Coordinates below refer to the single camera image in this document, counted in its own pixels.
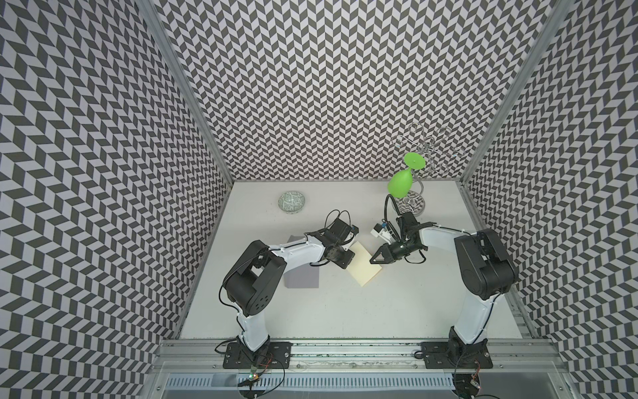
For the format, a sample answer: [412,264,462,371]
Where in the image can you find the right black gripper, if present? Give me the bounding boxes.
[369,236,420,264]

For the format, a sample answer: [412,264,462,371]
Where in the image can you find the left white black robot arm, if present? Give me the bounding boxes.
[220,218,359,353]

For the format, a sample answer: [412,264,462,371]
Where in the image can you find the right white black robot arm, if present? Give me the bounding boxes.
[371,212,518,362]

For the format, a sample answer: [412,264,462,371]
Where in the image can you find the small patterned ceramic dish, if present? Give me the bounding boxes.
[277,191,306,214]

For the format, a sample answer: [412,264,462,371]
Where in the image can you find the green plastic wine glass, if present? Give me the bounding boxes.
[387,152,427,199]

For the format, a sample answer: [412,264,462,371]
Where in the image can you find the left small circuit board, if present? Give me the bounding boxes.
[237,368,267,391]

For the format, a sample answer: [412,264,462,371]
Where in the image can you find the small circuit board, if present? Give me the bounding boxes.
[452,374,481,399]
[237,368,267,391]

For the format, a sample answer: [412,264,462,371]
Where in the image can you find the right small circuit board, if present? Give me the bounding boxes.
[452,374,481,399]

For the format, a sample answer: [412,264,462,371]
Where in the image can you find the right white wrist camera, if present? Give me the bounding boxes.
[371,222,396,244]

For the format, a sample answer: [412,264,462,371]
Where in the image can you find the right black corrugated cable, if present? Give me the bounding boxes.
[382,194,427,265]

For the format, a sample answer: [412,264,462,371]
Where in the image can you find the left black camera cable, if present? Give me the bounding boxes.
[308,208,356,268]

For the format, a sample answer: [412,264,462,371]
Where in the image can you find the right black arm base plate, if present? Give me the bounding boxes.
[420,339,493,369]

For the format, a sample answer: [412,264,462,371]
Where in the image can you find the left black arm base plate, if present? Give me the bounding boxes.
[223,341,292,369]

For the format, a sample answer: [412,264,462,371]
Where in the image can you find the aluminium front rail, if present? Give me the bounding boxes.
[151,338,568,376]

